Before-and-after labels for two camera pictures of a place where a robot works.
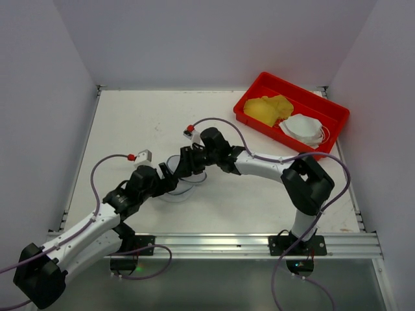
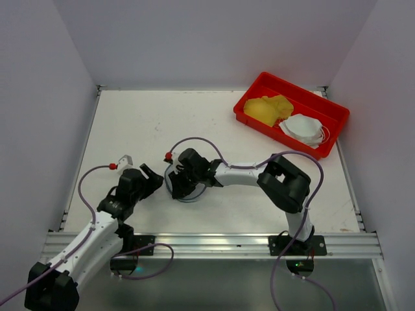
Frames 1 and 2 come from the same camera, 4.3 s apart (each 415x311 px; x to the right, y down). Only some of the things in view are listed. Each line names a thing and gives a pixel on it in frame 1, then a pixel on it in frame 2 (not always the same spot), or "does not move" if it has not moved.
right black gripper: x=187 y=161 → x=181 y=179
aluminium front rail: x=356 y=246 does not move
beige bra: x=268 y=109 does not move
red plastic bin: x=332 y=116 does not move
